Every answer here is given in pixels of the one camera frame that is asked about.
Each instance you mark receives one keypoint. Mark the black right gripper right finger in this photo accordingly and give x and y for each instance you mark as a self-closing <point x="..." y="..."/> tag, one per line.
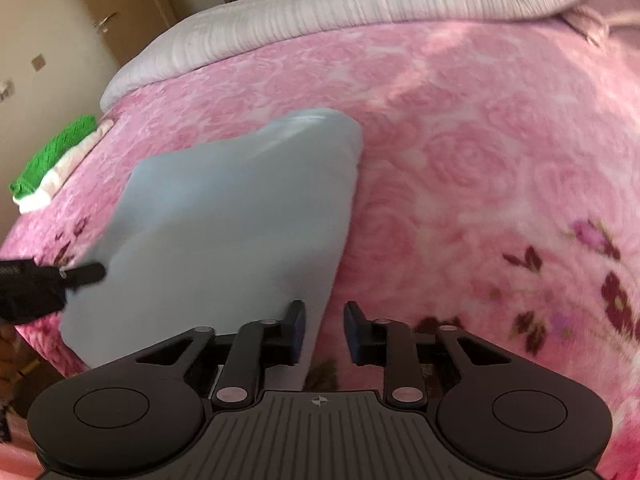
<point x="364" y="337"/>

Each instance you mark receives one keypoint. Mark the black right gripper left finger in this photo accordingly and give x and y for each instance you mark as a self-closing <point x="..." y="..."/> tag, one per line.
<point x="288" y="338"/>

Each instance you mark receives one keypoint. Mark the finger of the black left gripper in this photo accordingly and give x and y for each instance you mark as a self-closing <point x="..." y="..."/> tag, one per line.
<point x="81" y="276"/>

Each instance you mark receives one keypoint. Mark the light blue garment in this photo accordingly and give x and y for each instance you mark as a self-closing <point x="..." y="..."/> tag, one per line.
<point x="222" y="234"/>

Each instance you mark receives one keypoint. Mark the white folded garment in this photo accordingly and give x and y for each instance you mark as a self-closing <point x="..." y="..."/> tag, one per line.
<point x="55" y="178"/>

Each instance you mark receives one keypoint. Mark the green knitted sweater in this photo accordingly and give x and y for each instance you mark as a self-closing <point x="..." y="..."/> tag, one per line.
<point x="45" y="159"/>

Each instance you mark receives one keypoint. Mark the pink floral blanket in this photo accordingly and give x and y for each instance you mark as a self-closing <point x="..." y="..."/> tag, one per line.
<point x="498" y="188"/>

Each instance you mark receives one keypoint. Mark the lilac striped quilt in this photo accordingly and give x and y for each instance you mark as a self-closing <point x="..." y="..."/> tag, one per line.
<point x="245" y="25"/>

